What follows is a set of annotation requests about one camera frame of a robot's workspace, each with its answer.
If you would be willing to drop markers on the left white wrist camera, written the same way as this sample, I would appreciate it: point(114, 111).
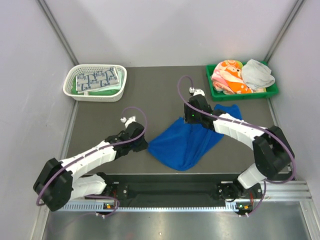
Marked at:
point(128, 121)

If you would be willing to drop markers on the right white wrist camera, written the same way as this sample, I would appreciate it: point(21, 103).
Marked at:
point(196, 92)

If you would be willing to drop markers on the green microfiber towel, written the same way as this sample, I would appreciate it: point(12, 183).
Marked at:
point(94, 93)

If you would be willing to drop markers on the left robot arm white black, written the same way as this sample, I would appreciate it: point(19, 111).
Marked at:
point(61, 181)

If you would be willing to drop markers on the white perforated plastic basket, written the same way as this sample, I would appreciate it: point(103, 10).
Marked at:
point(86, 68)

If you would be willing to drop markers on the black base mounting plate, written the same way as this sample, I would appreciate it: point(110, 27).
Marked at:
point(168, 190)

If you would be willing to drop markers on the white slotted cable duct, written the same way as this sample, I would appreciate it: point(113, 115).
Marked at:
point(109, 205)

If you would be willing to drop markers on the green plastic bin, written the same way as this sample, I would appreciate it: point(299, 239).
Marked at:
point(220, 96)

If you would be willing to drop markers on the light mint towel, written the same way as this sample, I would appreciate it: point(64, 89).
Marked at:
point(110, 79)

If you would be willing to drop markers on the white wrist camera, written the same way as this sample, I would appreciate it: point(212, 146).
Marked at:
point(128, 121)
point(196, 92)

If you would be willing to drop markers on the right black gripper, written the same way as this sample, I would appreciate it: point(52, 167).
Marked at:
point(187, 117)

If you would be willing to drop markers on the blue white patterned towel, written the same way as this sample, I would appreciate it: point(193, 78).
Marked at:
point(81, 80)

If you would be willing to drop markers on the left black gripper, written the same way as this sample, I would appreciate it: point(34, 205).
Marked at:
point(144, 146)

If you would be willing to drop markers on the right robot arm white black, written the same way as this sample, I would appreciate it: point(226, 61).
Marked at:
point(271, 150)

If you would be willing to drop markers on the white grey patterned towel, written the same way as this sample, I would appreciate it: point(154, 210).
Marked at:
point(257, 75)

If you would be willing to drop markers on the orange pink towel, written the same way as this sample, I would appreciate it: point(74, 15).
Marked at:
point(227, 78)

